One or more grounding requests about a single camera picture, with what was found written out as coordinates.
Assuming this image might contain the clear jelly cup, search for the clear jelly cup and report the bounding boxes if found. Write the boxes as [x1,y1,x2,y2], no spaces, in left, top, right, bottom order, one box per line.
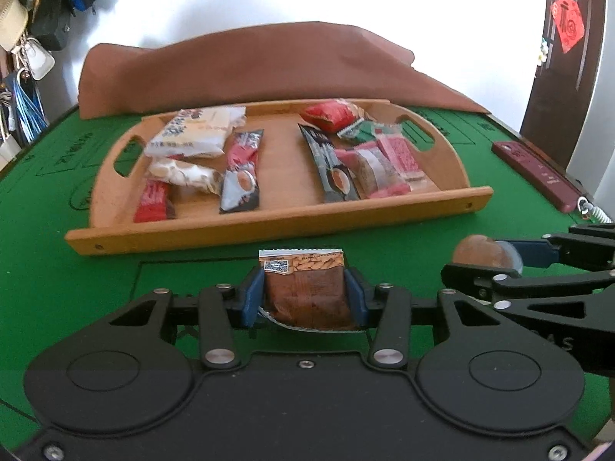
[451,234,523,274]

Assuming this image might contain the wooden serving tray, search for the wooden serving tray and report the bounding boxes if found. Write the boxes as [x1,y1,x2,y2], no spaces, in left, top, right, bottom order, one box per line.
[65,99,493,256]

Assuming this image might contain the green snack packet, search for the green snack packet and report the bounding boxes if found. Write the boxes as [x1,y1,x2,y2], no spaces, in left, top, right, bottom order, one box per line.
[337,119,401,146]

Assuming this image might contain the blue striped lanyards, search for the blue striped lanyards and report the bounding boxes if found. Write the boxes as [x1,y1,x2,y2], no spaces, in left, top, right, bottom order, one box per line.
[0,68,49,148]

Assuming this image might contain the white small pouch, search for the white small pouch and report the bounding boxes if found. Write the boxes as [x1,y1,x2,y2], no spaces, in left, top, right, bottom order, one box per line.
[22,38,55,81]

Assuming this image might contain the dark red smartphone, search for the dark red smartphone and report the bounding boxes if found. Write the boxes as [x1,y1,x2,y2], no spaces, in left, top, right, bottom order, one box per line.
[491,141,581,214]

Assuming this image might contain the phone charm strap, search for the phone charm strap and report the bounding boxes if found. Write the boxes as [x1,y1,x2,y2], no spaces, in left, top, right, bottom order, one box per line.
[575,194,614,224]

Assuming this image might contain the white paper shopping bag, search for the white paper shopping bag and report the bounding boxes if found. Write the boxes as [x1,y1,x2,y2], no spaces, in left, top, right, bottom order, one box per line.
[0,135,21,170]

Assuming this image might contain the white nougat candy pack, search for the white nougat candy pack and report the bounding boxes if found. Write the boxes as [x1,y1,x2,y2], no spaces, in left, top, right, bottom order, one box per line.
[147,157,223,195]

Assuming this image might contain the white flower cake snack pack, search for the white flower cake snack pack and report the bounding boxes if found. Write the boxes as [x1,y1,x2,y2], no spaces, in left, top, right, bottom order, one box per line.
[144,106,246,158]

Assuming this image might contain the red diamond door sticker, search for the red diamond door sticker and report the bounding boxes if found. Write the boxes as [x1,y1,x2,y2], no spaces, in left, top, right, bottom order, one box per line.
[550,0,585,54]

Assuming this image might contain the small red candy bar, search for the small red candy bar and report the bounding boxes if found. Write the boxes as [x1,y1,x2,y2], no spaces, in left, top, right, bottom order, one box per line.
[133,180,175,223]

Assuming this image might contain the red coffee stick sachet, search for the red coffee stick sachet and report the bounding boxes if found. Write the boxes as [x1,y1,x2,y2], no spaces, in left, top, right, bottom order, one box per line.
[219,129,264,213]

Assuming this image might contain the beige cap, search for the beige cap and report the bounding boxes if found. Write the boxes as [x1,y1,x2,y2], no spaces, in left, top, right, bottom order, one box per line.
[0,0,28,52]

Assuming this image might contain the pink cracker pack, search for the pink cracker pack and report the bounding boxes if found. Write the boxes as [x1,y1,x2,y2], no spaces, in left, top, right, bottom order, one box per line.
[376,134,436,192]

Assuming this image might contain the red label sesame cracker pack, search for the red label sesame cracker pack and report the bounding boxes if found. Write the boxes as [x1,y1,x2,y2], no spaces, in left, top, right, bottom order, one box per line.
[335,142,411,199]

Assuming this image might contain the brown almond chocolate pack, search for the brown almond chocolate pack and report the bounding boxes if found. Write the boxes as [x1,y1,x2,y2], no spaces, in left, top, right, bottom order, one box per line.
[259,249,359,332]

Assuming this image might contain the brown cloth cover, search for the brown cloth cover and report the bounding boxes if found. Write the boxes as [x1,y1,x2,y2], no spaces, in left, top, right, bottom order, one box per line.
[78,22,485,120]

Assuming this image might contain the red peanut snack bag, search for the red peanut snack bag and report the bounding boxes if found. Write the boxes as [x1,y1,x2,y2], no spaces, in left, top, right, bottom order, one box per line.
[300,99,365,133]

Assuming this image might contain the black hanging bag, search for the black hanging bag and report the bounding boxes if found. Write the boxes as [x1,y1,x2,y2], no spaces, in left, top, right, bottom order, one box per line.
[13,0,100,52]

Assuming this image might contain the black coffee stick sachet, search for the black coffee stick sachet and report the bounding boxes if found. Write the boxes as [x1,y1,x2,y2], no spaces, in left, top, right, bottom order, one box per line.
[298,124,360,203]

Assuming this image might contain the dark brown door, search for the dark brown door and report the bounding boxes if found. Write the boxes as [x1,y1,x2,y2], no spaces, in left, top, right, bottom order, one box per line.
[521,0,607,167]

